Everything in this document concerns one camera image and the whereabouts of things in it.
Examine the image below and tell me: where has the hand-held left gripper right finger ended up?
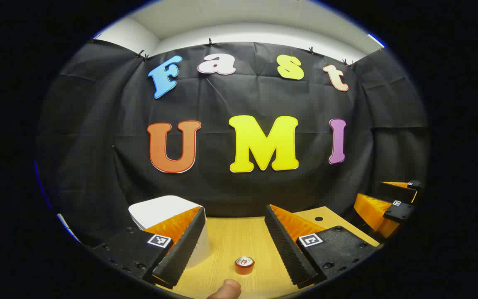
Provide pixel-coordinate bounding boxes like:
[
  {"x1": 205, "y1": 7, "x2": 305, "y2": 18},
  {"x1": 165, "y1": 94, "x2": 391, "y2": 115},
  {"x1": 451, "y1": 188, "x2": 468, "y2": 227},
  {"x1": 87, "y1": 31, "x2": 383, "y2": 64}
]
[{"x1": 264, "y1": 204, "x2": 378, "y2": 290}]

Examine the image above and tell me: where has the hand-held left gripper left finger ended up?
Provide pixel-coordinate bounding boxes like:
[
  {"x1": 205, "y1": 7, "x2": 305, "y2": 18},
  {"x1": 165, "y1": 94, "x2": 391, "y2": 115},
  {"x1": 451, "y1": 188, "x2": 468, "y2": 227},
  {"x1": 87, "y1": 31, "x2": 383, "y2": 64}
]
[{"x1": 92, "y1": 206, "x2": 207, "y2": 290}]

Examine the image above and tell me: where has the red pop can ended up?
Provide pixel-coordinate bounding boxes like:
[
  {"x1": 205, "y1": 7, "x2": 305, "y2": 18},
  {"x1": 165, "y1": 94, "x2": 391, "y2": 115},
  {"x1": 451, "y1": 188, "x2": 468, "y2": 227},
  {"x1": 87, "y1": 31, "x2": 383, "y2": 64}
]
[{"x1": 234, "y1": 256, "x2": 255, "y2": 275}]

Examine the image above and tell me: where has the white desktop garbage bin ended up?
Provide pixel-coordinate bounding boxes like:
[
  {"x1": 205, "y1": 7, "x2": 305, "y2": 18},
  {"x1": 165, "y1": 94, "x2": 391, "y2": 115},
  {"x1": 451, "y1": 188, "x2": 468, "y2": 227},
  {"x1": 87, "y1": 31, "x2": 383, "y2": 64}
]
[{"x1": 128, "y1": 195, "x2": 211, "y2": 269}]

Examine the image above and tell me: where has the black backdrop cloth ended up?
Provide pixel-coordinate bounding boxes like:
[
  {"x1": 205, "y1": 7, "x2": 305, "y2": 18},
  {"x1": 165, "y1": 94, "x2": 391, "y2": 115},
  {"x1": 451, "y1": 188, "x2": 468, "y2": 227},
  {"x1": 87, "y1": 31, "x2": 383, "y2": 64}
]
[{"x1": 36, "y1": 39, "x2": 430, "y2": 250}]

